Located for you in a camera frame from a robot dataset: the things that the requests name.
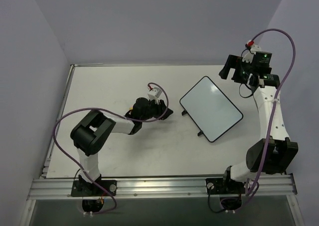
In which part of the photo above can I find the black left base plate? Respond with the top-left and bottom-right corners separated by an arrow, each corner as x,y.
70,179 -> 117,197

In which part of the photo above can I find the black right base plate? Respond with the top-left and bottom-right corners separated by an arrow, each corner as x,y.
205,178 -> 245,195

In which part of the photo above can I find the small black-framed whiteboard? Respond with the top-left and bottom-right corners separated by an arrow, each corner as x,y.
179,76 -> 244,143

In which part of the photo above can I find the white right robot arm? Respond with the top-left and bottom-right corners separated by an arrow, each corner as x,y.
219,51 -> 299,193

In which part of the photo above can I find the aluminium front rail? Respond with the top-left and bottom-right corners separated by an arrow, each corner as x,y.
27,175 -> 297,200

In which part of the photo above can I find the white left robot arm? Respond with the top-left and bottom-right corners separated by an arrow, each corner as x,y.
70,97 -> 173,196

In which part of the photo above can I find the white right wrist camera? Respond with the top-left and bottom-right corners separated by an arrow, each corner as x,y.
242,44 -> 262,63

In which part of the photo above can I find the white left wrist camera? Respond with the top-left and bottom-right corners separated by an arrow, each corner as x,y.
147,87 -> 162,104

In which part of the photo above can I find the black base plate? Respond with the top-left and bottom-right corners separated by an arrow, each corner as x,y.
205,178 -> 245,195
70,179 -> 117,197

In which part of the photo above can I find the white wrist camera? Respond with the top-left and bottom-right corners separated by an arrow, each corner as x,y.
242,44 -> 262,63
147,87 -> 162,104

